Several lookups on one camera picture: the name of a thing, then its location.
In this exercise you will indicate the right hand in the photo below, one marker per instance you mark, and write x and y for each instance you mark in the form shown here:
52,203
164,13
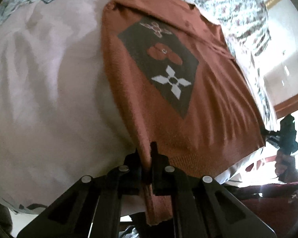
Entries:
285,168

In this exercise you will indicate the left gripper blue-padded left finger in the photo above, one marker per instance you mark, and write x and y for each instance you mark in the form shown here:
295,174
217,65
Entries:
91,207

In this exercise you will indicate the small floral white quilt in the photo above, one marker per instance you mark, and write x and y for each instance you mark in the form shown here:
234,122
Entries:
244,24

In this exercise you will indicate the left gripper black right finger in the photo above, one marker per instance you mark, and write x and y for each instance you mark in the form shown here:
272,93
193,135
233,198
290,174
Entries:
201,207

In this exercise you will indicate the pink heart-print bed sheet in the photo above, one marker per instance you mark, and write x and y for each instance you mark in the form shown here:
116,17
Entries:
58,117

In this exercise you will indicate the rust orange knit sweater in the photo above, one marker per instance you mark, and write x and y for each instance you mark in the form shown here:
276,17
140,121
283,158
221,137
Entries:
175,83

